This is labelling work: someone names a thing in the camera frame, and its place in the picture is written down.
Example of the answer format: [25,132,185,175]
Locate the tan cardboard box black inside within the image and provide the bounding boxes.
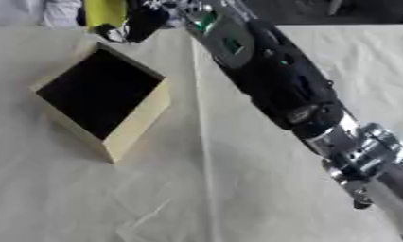
[29,41,174,164]

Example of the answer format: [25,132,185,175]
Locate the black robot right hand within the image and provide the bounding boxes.
[92,0,182,44]

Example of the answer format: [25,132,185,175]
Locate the yellow block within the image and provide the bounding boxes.
[80,0,129,32]

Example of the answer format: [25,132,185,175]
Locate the white fabric bundle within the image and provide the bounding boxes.
[0,0,84,28]

